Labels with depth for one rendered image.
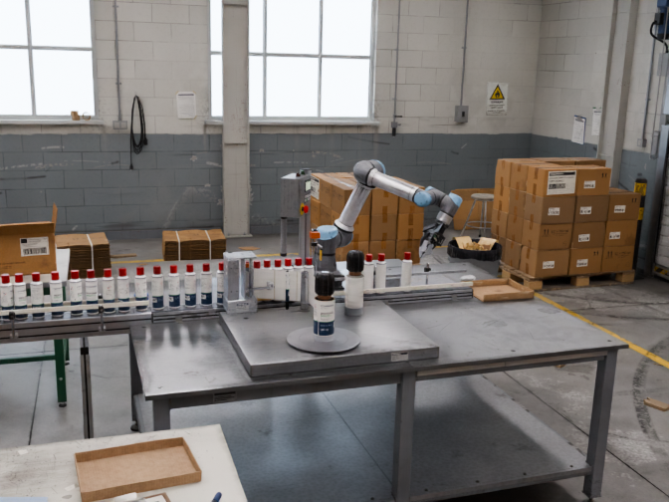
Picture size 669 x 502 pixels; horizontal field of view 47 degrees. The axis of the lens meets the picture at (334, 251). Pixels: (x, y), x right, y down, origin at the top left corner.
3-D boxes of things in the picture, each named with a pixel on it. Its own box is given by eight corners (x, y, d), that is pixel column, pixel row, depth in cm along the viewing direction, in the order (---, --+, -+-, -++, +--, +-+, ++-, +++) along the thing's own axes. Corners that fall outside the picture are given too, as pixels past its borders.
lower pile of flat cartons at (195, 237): (163, 261, 788) (162, 240, 783) (161, 249, 838) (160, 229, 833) (227, 259, 804) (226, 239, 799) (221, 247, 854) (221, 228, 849)
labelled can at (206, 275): (201, 307, 361) (201, 265, 356) (200, 304, 366) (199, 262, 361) (213, 306, 362) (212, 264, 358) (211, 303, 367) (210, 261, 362)
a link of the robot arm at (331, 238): (310, 250, 417) (312, 226, 414) (323, 247, 428) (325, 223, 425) (328, 255, 411) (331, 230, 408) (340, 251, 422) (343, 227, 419)
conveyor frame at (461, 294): (151, 323, 352) (151, 313, 351) (149, 316, 362) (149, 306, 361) (473, 298, 404) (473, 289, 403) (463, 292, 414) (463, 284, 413)
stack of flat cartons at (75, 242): (39, 282, 704) (37, 248, 696) (38, 267, 752) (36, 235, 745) (112, 276, 727) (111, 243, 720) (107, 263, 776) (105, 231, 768)
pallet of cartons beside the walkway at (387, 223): (423, 279, 747) (428, 187, 726) (342, 285, 721) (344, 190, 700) (376, 250, 858) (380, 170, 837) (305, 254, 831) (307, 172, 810)
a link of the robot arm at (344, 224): (319, 241, 427) (360, 155, 406) (333, 238, 440) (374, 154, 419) (334, 253, 423) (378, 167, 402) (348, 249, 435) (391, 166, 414)
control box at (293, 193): (280, 216, 370) (280, 177, 365) (292, 210, 386) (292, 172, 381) (300, 218, 367) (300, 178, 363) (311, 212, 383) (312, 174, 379)
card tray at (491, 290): (483, 302, 397) (484, 294, 396) (460, 288, 421) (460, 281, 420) (534, 298, 407) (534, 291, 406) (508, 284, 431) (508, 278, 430)
